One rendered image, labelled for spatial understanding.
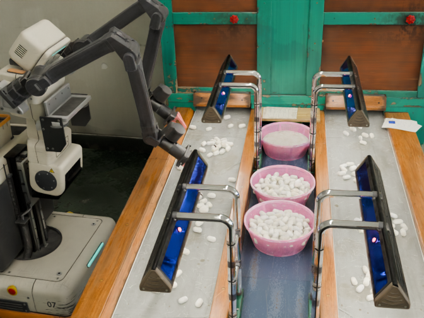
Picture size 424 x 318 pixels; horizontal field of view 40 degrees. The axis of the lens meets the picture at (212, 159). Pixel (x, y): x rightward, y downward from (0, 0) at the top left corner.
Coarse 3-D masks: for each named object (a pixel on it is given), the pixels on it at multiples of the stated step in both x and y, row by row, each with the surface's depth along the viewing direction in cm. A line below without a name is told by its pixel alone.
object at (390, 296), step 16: (368, 160) 180; (368, 176) 174; (384, 192) 171; (368, 208) 162; (384, 208) 159; (384, 224) 150; (368, 240) 152; (384, 240) 144; (368, 256) 147; (384, 256) 140; (384, 272) 136; (400, 272) 138; (384, 288) 132; (400, 288) 131; (384, 304) 133; (400, 304) 132
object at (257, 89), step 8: (224, 72) 253; (232, 72) 253; (240, 72) 252; (248, 72) 252; (256, 72) 252; (256, 88) 239; (256, 96) 240; (256, 104) 242; (256, 112) 243; (256, 120) 245; (256, 128) 247; (256, 136) 249; (256, 144) 251; (256, 152) 252; (256, 160) 254; (256, 168) 256
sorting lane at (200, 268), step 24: (192, 120) 300; (240, 120) 298; (192, 144) 275; (240, 144) 273; (216, 168) 254; (168, 192) 238; (216, 192) 237; (144, 240) 210; (192, 240) 209; (216, 240) 208; (144, 264) 198; (192, 264) 197; (216, 264) 196; (192, 288) 186; (120, 312) 178; (144, 312) 177; (168, 312) 177; (192, 312) 177
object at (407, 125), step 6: (390, 120) 284; (396, 120) 284; (402, 120) 284; (408, 120) 284; (384, 126) 279; (390, 126) 278; (396, 126) 278; (402, 126) 278; (408, 126) 278; (414, 126) 277; (420, 126) 278
